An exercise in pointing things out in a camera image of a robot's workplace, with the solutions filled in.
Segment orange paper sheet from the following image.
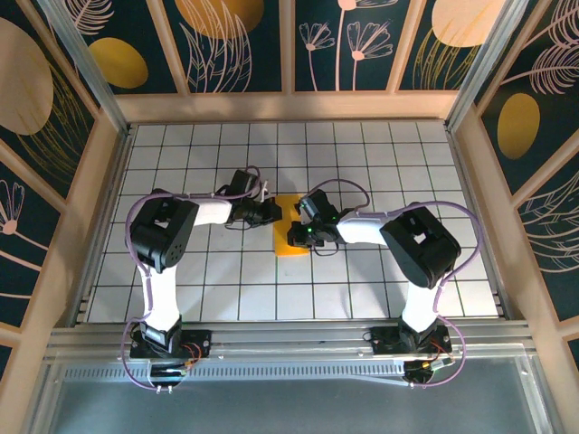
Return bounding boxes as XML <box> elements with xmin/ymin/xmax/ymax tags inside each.
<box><xmin>271</xmin><ymin>193</ymin><xmax>313</xmax><ymax>259</ymax></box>

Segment grey metal sheet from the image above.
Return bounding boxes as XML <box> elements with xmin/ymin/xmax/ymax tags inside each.
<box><xmin>26</xmin><ymin>356</ymin><xmax>555</xmax><ymax>434</ymax></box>

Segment right base wiring connector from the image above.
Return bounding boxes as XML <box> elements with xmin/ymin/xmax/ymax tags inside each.
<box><xmin>402</xmin><ymin>356</ymin><xmax>456</xmax><ymax>389</ymax></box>

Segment base wiring connector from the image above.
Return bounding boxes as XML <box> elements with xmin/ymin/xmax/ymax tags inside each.
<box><xmin>402</xmin><ymin>356</ymin><xmax>456</xmax><ymax>389</ymax></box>
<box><xmin>148</xmin><ymin>359</ymin><xmax>194</xmax><ymax>393</ymax></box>

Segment left base wiring connector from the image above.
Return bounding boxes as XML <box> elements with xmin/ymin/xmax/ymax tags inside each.
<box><xmin>148</xmin><ymin>359</ymin><xmax>194</xmax><ymax>393</ymax></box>

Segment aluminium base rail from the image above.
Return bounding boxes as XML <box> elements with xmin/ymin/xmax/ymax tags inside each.
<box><xmin>44</xmin><ymin>319</ymin><xmax>537</xmax><ymax>363</ymax></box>

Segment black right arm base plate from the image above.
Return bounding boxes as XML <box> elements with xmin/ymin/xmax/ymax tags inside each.
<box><xmin>369</xmin><ymin>325</ymin><xmax>452</xmax><ymax>357</ymax></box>

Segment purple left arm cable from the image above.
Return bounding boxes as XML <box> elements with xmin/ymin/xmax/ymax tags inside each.
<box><xmin>120</xmin><ymin>165</ymin><xmax>271</xmax><ymax>392</ymax></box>

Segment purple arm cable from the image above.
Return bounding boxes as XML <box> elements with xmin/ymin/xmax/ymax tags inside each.
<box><xmin>305</xmin><ymin>179</ymin><xmax>480</xmax><ymax>390</ymax></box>
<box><xmin>120</xmin><ymin>165</ymin><xmax>271</xmax><ymax>392</ymax></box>

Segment slotted grey cable duct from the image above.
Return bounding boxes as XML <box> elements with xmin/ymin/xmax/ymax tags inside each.
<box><xmin>61</xmin><ymin>363</ymin><xmax>408</xmax><ymax>382</ymax></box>

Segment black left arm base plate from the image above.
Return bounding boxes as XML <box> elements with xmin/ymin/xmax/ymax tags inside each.
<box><xmin>128</xmin><ymin>328</ymin><xmax>214</xmax><ymax>362</ymax></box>

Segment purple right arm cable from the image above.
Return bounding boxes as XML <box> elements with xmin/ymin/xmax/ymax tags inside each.
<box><xmin>305</xmin><ymin>179</ymin><xmax>480</xmax><ymax>390</ymax></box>

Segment white flat cable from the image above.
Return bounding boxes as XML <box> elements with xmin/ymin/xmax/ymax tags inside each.
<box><xmin>347</xmin><ymin>373</ymin><xmax>409</xmax><ymax>388</ymax></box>

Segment aluminium corner post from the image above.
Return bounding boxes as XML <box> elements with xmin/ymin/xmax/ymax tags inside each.
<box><xmin>36</xmin><ymin>0</ymin><xmax>133</xmax><ymax>137</ymax></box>
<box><xmin>444</xmin><ymin>0</ymin><xmax>531</xmax><ymax>133</ymax></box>

